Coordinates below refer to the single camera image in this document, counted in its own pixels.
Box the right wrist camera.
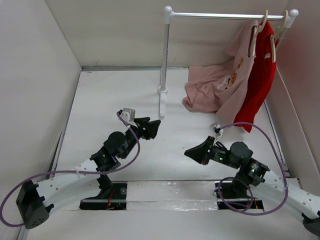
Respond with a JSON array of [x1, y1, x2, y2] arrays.
[[210, 123, 224, 140]]

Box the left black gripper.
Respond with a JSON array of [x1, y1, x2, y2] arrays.
[[120, 117, 159, 160]]

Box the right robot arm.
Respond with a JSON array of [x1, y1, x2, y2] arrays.
[[184, 136, 320, 236]]

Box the beige plastic hanger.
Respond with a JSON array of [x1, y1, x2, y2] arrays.
[[248, 10, 269, 57]]

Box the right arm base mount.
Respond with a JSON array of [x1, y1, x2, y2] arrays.
[[212, 173, 264, 211]]

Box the pink t shirt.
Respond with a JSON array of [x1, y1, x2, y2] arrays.
[[182, 20, 258, 124]]

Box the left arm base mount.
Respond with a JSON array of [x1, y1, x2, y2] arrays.
[[79, 175, 128, 211]]

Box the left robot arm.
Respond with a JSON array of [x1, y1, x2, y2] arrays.
[[16, 117, 161, 230]]

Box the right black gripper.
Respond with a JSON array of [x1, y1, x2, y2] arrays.
[[183, 135, 239, 169]]

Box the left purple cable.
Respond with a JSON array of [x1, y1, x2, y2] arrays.
[[0, 112, 141, 228]]

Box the beige hanger with red shirt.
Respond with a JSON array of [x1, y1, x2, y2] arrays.
[[270, 10, 289, 63]]

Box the red t shirt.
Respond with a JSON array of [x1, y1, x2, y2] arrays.
[[234, 21, 277, 124]]

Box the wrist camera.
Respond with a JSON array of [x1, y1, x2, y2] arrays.
[[210, 123, 224, 140], [120, 108, 136, 126]]

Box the white clothes rack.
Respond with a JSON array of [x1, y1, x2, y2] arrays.
[[157, 6, 299, 118]]

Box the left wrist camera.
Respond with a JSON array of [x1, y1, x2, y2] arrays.
[[120, 108, 136, 126]]

